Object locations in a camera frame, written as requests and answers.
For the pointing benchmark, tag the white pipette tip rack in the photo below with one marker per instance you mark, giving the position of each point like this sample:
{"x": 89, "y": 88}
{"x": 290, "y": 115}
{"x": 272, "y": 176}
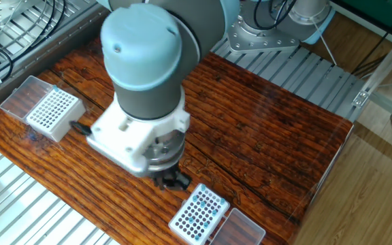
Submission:
{"x": 63, "y": 122}
{"x": 186, "y": 234}

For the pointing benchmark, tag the clear plastic rack lid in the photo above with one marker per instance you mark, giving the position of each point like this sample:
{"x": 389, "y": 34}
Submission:
{"x": 15, "y": 102}
{"x": 240, "y": 228}

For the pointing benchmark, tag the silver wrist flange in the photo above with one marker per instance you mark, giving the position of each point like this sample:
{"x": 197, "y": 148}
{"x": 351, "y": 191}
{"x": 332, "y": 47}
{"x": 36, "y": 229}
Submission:
{"x": 168, "y": 153}

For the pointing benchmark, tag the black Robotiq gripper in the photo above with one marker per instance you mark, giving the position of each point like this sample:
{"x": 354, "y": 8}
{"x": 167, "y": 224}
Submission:
{"x": 167, "y": 174}

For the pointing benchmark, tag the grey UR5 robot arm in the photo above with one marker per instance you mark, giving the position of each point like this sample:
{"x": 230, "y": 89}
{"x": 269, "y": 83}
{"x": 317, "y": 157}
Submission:
{"x": 141, "y": 51}

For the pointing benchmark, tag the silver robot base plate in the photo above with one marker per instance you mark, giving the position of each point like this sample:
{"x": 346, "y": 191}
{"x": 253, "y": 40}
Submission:
{"x": 262, "y": 41}

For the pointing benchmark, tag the aluminium frame post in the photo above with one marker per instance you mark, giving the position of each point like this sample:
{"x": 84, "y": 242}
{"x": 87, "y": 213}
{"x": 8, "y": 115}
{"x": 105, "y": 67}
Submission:
{"x": 386, "y": 64}

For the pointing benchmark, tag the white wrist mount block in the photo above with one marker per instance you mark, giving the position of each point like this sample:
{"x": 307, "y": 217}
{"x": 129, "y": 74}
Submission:
{"x": 121, "y": 143}

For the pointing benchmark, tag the blue pipette tip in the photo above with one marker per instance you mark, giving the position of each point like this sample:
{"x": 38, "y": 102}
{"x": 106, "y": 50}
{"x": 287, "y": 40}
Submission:
{"x": 203, "y": 204}
{"x": 191, "y": 219}
{"x": 214, "y": 212}
{"x": 55, "y": 88}
{"x": 194, "y": 198}
{"x": 203, "y": 187}
{"x": 206, "y": 224}
{"x": 222, "y": 201}
{"x": 197, "y": 237}

